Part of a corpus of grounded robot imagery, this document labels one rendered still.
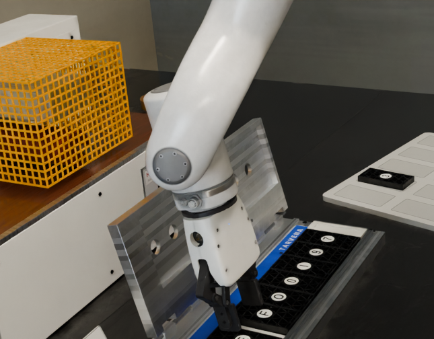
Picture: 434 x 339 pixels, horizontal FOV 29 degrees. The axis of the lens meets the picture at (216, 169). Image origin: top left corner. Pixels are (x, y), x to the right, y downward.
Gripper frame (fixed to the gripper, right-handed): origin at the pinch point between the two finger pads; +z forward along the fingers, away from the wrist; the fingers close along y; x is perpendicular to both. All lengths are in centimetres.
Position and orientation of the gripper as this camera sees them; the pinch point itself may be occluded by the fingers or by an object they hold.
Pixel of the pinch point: (239, 306)
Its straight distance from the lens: 116.0
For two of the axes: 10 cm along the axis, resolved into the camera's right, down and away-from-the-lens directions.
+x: -8.3, 0.8, 5.5
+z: 2.7, 9.2, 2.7
